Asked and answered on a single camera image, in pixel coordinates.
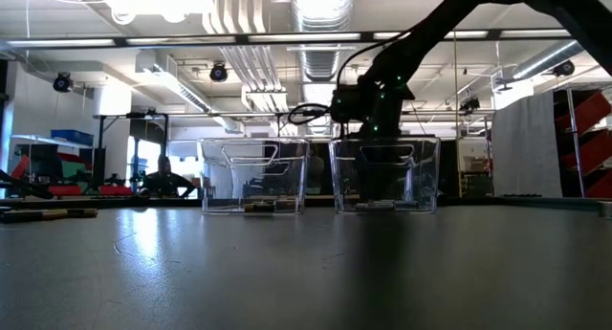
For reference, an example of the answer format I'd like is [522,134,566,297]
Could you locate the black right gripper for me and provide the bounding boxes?
[356,76,417,203]

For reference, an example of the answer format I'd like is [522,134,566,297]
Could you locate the clear plastic bin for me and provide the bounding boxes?
[197,137,311,215]
[328,136,442,214]

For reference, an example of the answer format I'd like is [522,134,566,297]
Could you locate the grey curtain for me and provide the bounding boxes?
[491,90,564,199]

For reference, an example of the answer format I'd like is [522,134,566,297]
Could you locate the white LED light bar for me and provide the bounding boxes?
[247,33,363,43]
[5,38,117,48]
[500,29,574,38]
[125,36,237,45]
[371,30,490,40]

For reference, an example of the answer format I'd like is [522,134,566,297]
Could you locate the white ceiling pipes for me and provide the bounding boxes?
[212,0,291,114]

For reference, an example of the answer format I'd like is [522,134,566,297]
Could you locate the rack with red bins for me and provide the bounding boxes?
[553,87,612,200]

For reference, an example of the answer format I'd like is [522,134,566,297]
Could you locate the blue storage box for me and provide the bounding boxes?
[50,128,96,147]

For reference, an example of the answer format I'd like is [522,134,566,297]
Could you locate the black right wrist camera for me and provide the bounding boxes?
[328,83,365,126]

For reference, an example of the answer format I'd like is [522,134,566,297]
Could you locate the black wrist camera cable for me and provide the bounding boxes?
[286,31,413,127]

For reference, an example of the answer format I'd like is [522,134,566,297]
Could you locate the ribbed silver ceiling duct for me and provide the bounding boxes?
[289,0,358,138]

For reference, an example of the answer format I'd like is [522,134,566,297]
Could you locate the slim silver ceiling duct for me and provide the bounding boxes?
[510,37,588,81]

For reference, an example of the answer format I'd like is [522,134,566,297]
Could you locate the black workstation frame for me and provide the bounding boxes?
[95,111,169,197]

